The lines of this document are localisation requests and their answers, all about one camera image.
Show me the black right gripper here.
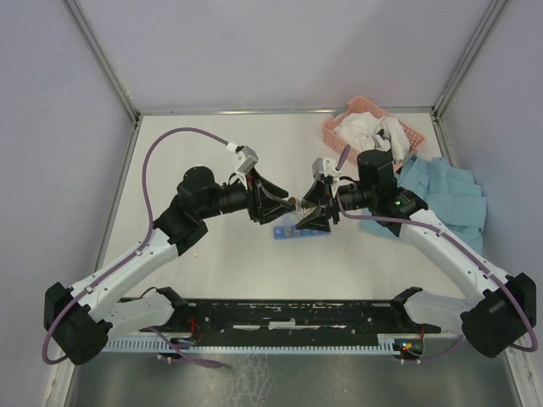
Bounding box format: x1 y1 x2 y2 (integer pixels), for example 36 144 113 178
295 178 375 233

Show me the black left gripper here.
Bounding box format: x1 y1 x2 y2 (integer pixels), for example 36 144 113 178
199 167 296 225

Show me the clear bottle of yellow capsules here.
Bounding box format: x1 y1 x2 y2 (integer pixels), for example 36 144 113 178
292 199 316 222

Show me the blue weekly pill organizer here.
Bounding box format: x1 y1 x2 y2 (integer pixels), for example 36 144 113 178
272 224 330 241

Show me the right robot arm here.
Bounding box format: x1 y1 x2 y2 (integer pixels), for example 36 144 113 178
296 150 539 358

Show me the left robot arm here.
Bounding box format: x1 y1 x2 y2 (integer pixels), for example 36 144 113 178
42 166 295 365

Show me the pink perforated plastic basket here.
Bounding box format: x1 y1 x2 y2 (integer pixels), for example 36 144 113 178
322 96 426 170

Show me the white crumpled cloth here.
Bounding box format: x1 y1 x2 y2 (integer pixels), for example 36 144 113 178
334 112 411 164

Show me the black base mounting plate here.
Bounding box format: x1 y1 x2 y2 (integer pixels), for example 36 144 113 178
159 298 440 339

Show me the light blue cloth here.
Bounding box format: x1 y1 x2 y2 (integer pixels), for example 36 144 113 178
359 155 488 259

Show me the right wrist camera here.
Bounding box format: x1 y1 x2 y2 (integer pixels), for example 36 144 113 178
312 158 341 181

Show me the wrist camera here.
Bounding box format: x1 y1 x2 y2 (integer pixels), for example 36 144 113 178
312 158 341 181
226 142 259 175

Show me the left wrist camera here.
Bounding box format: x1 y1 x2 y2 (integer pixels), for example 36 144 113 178
226 142 259 175

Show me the light blue cable duct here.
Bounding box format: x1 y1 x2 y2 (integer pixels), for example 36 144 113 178
101 334 402 353

